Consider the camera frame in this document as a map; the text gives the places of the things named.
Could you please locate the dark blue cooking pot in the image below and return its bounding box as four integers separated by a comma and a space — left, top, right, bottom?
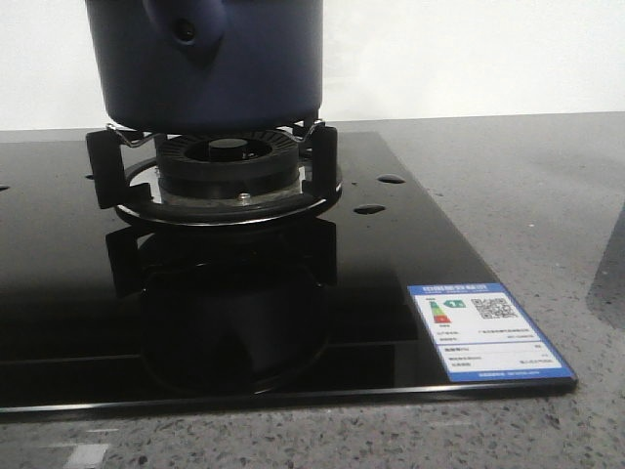
86, 1, 323, 134

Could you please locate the black pot support grate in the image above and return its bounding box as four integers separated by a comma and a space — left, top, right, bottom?
86, 120, 342, 228

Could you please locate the black glass gas stove top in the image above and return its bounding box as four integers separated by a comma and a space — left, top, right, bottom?
1, 133, 577, 420

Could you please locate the blue white energy label sticker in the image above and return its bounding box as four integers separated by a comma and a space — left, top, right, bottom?
408, 282, 574, 383

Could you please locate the black round gas burner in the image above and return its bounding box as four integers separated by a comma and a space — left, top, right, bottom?
156, 130, 299, 199

